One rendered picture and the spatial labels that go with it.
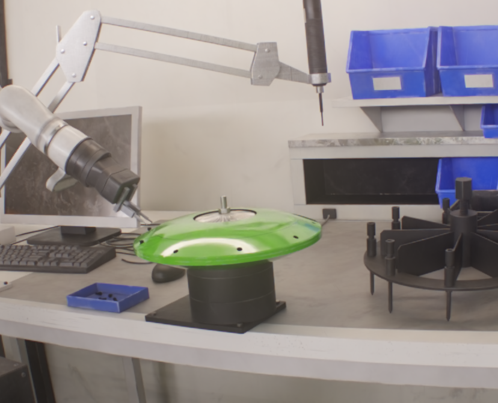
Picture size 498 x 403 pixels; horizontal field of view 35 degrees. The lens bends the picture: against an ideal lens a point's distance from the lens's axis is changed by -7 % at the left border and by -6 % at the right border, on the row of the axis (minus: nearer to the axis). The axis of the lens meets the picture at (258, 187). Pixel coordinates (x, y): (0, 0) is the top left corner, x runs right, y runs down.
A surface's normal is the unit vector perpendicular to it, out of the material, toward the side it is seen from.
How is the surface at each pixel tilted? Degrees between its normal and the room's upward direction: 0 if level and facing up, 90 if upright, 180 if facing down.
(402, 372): 90
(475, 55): 90
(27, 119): 76
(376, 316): 0
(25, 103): 66
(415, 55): 90
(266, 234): 23
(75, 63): 90
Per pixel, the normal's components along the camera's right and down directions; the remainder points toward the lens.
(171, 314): -0.08, -0.98
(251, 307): 0.46, 0.11
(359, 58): 0.89, -0.04
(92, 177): -0.18, 0.29
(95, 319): -0.44, 0.18
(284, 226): 0.21, -0.91
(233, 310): 0.08, 0.15
